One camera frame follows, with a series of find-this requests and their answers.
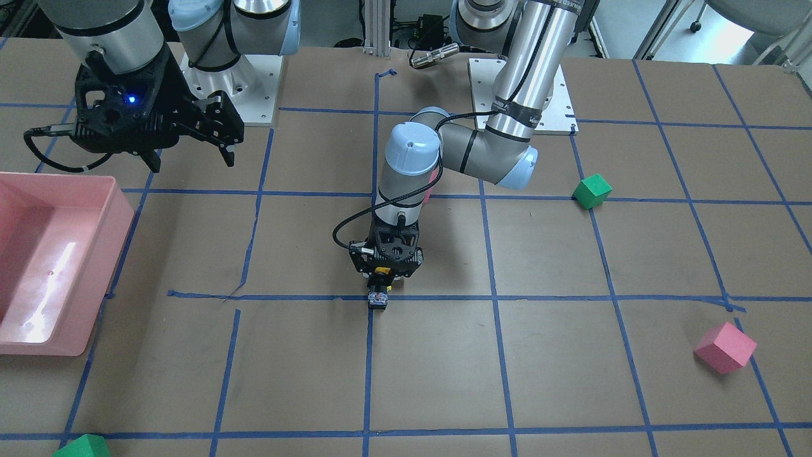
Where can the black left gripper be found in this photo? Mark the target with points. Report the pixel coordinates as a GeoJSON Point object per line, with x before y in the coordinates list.
{"type": "Point", "coordinates": [379, 297]}

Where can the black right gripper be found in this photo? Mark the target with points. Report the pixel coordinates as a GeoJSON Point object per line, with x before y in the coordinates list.
{"type": "Point", "coordinates": [170, 96]}

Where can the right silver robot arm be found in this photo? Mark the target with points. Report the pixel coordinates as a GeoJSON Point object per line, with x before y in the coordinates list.
{"type": "Point", "coordinates": [215, 34]}

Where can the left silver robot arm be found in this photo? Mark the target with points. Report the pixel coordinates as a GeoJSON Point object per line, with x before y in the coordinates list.
{"type": "Point", "coordinates": [532, 37]}

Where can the pink cube near base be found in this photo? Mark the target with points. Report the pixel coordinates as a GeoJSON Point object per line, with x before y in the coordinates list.
{"type": "Point", "coordinates": [432, 178]}

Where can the pink plastic bin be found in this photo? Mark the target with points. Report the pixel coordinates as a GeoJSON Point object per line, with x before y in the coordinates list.
{"type": "Point", "coordinates": [62, 236]}

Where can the green cube near base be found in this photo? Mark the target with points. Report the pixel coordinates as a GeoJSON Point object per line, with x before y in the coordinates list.
{"type": "Point", "coordinates": [592, 191]}

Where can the green cube near bin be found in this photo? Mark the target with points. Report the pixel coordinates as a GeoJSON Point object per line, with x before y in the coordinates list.
{"type": "Point", "coordinates": [87, 445]}

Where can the pink cube far side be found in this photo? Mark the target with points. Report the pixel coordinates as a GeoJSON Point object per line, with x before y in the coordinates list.
{"type": "Point", "coordinates": [725, 348]}

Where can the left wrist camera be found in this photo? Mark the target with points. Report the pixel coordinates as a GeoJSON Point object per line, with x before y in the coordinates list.
{"type": "Point", "coordinates": [401, 253]}

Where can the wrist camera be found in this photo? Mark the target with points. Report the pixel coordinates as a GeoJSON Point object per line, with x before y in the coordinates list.
{"type": "Point", "coordinates": [114, 119]}
{"type": "Point", "coordinates": [401, 253]}

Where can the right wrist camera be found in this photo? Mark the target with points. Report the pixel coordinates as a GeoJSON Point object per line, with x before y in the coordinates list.
{"type": "Point", "coordinates": [114, 119]}

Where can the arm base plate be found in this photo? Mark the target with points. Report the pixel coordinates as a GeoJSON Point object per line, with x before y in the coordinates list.
{"type": "Point", "coordinates": [253, 86]}
{"type": "Point", "coordinates": [558, 116]}

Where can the aluminium frame post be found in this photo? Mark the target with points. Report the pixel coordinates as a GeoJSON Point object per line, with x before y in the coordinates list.
{"type": "Point", "coordinates": [377, 28]}

